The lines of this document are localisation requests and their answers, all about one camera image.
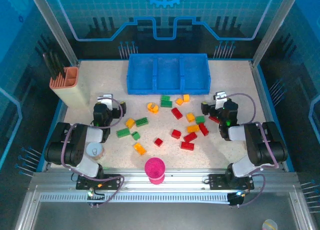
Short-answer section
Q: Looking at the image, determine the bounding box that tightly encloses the slotted white cable duct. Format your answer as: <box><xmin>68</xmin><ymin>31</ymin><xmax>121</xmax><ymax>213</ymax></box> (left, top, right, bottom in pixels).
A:
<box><xmin>39</xmin><ymin>193</ymin><xmax>232</xmax><ymax>204</ymax></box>

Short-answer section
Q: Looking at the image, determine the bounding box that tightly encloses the black utensil handle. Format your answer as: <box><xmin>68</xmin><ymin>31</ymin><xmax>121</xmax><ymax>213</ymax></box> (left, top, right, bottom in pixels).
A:
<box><xmin>48</xmin><ymin>49</ymin><xmax>62</xmax><ymax>79</ymax></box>
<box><xmin>42</xmin><ymin>52</ymin><xmax>56</xmax><ymax>80</ymax></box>
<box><xmin>55</xmin><ymin>54</ymin><xmax>67</xmax><ymax>80</ymax></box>

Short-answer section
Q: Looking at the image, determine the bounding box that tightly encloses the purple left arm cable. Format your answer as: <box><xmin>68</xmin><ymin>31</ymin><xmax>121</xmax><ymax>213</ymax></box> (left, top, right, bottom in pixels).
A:
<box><xmin>60</xmin><ymin>97</ymin><xmax>126</xmax><ymax>206</ymax></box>

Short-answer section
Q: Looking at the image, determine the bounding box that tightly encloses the aluminium front rail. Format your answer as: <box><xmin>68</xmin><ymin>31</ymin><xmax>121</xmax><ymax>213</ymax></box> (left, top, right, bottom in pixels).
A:
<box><xmin>29</xmin><ymin>168</ymin><xmax>302</xmax><ymax>194</ymax></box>

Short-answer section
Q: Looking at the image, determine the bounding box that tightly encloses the orange-yellow rounded lego piece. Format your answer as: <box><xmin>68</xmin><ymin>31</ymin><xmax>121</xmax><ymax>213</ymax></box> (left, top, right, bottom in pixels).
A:
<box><xmin>146</xmin><ymin>102</ymin><xmax>160</xmax><ymax>114</ymax></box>

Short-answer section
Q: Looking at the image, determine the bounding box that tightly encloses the blue three-compartment bin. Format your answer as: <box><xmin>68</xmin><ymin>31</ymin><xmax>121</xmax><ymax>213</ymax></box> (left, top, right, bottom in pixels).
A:
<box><xmin>126</xmin><ymin>53</ymin><xmax>211</xmax><ymax>95</ymax></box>

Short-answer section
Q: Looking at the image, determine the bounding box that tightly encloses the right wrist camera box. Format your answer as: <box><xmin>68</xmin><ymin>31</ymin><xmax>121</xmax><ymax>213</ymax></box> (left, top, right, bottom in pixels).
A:
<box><xmin>213</xmin><ymin>91</ymin><xmax>228</xmax><ymax>101</ymax></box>

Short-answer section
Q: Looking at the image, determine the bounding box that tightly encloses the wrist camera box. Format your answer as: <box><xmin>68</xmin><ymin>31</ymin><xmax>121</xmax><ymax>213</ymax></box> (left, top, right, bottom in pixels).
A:
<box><xmin>213</xmin><ymin>91</ymin><xmax>228</xmax><ymax>101</ymax></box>
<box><xmin>97</xmin><ymin>94</ymin><xmax>114</xmax><ymax>106</ymax></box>

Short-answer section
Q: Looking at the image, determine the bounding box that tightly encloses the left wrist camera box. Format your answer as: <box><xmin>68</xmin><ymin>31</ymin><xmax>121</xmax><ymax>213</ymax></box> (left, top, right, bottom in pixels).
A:
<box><xmin>97</xmin><ymin>94</ymin><xmax>114</xmax><ymax>106</ymax></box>

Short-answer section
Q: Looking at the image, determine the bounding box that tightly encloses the beige holder with orange rim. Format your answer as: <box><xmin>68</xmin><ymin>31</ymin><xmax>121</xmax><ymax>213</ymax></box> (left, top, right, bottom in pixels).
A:
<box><xmin>49</xmin><ymin>66</ymin><xmax>90</xmax><ymax>108</ymax></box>

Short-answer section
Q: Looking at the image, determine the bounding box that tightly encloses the pink cup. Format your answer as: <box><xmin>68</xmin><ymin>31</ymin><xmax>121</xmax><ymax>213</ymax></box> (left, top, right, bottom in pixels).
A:
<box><xmin>144</xmin><ymin>157</ymin><xmax>166</xmax><ymax>185</ymax></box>

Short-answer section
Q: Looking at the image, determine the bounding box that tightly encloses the aluminium side rail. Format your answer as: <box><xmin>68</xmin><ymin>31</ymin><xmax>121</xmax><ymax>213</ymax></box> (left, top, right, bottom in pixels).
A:
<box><xmin>249</xmin><ymin>61</ymin><xmax>288</xmax><ymax>172</ymax></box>

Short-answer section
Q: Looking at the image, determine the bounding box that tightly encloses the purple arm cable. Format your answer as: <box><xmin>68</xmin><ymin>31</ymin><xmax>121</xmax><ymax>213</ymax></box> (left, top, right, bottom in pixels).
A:
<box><xmin>226</xmin><ymin>93</ymin><xmax>280</xmax><ymax>207</ymax></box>
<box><xmin>60</xmin><ymin>97</ymin><xmax>126</xmax><ymax>206</ymax></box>

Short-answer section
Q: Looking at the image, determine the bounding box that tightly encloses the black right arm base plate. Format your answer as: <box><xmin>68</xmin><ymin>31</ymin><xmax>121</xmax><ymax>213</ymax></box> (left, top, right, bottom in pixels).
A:
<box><xmin>208</xmin><ymin>174</ymin><xmax>255</xmax><ymax>191</ymax></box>

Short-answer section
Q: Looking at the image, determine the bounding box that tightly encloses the tin can with pull tab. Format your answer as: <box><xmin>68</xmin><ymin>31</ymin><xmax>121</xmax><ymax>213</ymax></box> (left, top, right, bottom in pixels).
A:
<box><xmin>86</xmin><ymin>141</ymin><xmax>106</xmax><ymax>161</ymax></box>

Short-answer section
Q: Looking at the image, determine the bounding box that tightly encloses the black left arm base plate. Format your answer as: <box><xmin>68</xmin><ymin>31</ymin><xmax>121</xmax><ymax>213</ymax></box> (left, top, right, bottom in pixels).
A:
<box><xmin>75</xmin><ymin>174</ymin><xmax>123</xmax><ymax>191</ymax></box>

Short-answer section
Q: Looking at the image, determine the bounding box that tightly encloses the grey metal lower tray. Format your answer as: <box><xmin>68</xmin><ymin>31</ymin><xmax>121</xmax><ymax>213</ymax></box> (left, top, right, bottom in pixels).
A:
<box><xmin>14</xmin><ymin>200</ymin><xmax>316</xmax><ymax>230</ymax></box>

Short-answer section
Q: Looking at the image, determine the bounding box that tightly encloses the round pale disc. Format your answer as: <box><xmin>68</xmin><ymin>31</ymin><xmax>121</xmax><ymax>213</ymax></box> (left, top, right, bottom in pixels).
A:
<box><xmin>262</xmin><ymin>219</ymin><xmax>279</xmax><ymax>230</ymax></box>

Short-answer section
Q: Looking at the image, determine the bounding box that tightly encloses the aluminium frame post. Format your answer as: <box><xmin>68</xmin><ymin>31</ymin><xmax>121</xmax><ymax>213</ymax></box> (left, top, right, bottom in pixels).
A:
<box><xmin>251</xmin><ymin>0</ymin><xmax>302</xmax><ymax>68</ymax></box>
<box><xmin>27</xmin><ymin>0</ymin><xmax>80</xmax><ymax>67</ymax></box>

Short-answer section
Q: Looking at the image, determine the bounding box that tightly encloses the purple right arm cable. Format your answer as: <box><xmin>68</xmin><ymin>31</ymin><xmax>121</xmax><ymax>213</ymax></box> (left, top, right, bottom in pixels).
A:
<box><xmin>226</xmin><ymin>93</ymin><xmax>280</xmax><ymax>207</ymax></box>

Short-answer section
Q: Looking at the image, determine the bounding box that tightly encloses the small black electronics box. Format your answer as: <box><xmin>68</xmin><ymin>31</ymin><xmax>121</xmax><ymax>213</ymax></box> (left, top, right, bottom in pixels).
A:
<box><xmin>86</xmin><ymin>187</ymin><xmax>106</xmax><ymax>208</ymax></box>
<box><xmin>228</xmin><ymin>190</ymin><xmax>247</xmax><ymax>208</ymax></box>

